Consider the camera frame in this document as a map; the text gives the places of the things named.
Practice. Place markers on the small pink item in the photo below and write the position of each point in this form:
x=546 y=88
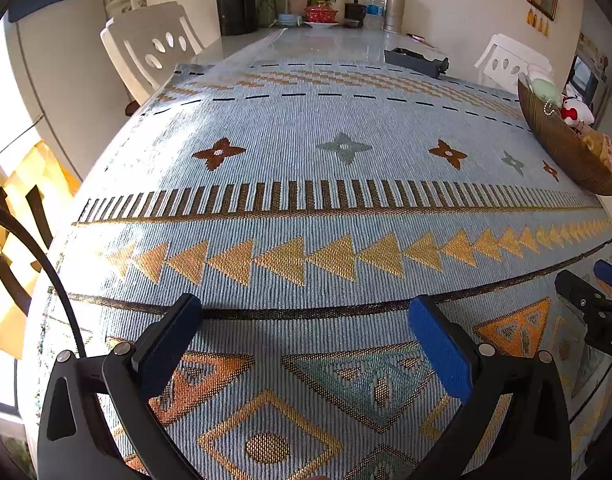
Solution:
x=417 y=38

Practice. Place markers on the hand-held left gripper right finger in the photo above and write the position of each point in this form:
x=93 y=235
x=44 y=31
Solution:
x=443 y=347

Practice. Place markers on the white glossy desktop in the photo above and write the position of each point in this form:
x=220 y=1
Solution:
x=326 y=45

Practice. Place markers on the blond braided plush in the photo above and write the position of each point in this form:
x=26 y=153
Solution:
x=596 y=144

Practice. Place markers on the red tea cup set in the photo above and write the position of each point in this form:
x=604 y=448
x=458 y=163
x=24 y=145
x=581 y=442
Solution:
x=322 y=16

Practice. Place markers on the dark lidded jar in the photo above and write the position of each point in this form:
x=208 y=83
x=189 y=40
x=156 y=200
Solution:
x=356 y=11

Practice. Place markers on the clear water bottle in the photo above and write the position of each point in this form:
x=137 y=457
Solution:
x=375 y=7

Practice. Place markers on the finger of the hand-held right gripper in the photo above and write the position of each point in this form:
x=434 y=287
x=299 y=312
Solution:
x=586 y=296
x=611 y=274

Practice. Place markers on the white rabbit plush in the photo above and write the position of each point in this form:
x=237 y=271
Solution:
x=576 y=112

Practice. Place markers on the silver canister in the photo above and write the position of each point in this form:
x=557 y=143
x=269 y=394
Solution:
x=394 y=10

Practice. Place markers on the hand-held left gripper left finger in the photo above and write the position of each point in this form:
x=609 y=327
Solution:
x=171 y=340

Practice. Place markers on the patterned blue woven tablecloth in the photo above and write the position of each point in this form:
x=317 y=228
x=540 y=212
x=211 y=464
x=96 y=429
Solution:
x=306 y=170

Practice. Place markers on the hanging yellow ornaments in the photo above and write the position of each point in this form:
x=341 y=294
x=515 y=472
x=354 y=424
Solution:
x=537 y=21

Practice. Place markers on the ribbed golden bowl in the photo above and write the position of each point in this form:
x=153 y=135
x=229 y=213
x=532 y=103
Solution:
x=556 y=155

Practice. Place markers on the television screen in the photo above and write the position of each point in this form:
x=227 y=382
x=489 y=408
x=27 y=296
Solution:
x=585 y=74

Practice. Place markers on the small dark dish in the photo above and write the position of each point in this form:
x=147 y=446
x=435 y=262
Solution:
x=352 y=23

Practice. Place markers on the blue small dish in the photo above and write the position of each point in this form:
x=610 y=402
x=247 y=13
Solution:
x=288 y=20

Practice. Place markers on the pink cup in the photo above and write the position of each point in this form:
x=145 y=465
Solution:
x=297 y=0

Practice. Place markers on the black plastic holder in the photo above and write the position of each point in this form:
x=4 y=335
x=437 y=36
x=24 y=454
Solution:
x=413 y=62

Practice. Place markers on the yellow black cloth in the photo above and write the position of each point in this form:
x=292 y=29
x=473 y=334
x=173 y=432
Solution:
x=16 y=210

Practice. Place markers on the green bear plush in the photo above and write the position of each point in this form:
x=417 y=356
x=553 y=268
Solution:
x=545 y=92

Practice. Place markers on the white bear plush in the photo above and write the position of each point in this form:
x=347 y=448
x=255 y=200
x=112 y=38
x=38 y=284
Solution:
x=538 y=72

